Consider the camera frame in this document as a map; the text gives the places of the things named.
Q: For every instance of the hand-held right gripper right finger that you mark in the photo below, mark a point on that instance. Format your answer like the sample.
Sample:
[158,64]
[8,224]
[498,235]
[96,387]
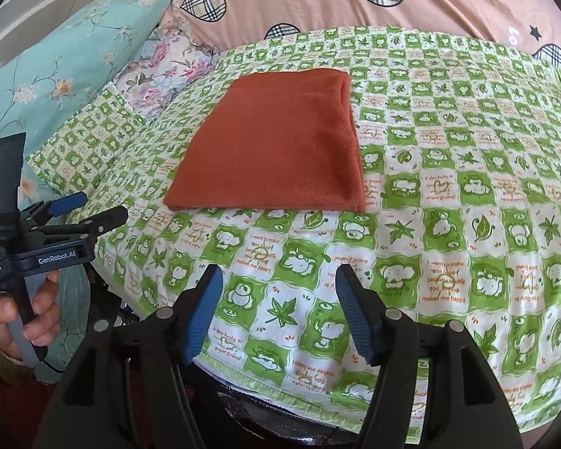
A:
[355,318]

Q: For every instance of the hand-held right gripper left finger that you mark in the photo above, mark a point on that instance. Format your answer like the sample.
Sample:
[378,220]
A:
[201,318]

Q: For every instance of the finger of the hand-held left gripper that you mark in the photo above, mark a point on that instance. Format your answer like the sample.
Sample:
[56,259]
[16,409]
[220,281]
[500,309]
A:
[65,203]
[103,222]

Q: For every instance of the orange knit sweater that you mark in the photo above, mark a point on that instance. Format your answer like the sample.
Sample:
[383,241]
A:
[271,149]

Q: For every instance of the person's left hand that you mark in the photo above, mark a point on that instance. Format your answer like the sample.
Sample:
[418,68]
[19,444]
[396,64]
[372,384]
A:
[44,308]

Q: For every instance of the black glossy seat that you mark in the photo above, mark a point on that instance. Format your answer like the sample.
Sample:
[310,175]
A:
[271,421]

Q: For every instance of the teal floral pillow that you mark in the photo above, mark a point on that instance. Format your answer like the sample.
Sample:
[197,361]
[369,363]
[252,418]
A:
[65,65]

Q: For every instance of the green checked printed blanket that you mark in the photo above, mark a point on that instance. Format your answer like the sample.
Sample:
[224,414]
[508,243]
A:
[449,196]

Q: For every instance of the pink purple floral pillow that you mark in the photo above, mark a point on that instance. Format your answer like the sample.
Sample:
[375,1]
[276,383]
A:
[163,70]

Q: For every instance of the pink quilt with plaid hearts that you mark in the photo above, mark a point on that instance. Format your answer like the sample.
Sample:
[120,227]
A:
[425,0]

